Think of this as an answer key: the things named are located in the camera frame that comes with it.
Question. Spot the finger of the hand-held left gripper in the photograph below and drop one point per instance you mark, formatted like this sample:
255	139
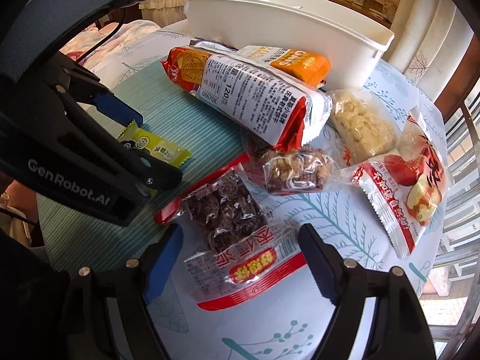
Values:
116	108
150	174

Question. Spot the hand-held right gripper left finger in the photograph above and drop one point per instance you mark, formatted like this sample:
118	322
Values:
163	266

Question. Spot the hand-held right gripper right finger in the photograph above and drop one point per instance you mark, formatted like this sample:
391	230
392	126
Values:
317	258

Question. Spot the green candy packet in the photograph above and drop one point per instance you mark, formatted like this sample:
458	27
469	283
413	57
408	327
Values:
165	153

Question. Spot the red dark dried fruit packet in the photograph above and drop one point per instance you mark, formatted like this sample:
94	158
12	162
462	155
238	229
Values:
225	210

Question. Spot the clear brown nut packet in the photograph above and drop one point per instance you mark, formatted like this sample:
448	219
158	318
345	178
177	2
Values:
292	168

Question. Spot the white red date packet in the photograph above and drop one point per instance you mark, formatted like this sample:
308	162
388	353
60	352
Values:
405	191

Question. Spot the red biscuit packet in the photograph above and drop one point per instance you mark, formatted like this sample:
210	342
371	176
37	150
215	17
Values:
243	93

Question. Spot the clear pale crumb packet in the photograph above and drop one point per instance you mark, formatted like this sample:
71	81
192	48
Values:
360	123

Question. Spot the orange oat packet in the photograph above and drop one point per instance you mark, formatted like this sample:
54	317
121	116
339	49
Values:
300	65

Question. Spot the white plastic bin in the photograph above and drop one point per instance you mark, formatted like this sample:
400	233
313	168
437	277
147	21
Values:
300	37

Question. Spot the floral blanket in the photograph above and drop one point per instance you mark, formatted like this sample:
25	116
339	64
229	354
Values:
123	33

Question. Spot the metal window grille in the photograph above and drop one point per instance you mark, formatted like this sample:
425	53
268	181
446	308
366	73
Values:
461	258

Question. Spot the white leaf print curtain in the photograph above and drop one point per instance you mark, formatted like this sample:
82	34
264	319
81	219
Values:
431	26

